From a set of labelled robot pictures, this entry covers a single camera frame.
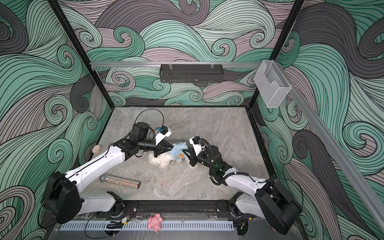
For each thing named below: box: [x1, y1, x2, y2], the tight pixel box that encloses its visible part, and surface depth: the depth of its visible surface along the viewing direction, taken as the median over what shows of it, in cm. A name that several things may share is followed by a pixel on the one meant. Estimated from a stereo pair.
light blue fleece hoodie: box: [167, 142, 188, 162], surface depth 77 cm
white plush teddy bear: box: [148, 151, 175, 168], surface depth 77 cm
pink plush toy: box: [147, 213, 164, 232], surface depth 69 cm
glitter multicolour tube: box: [99, 173, 141, 189], surface depth 81 cm
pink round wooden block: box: [92, 144, 102, 155], surface depth 95 cm
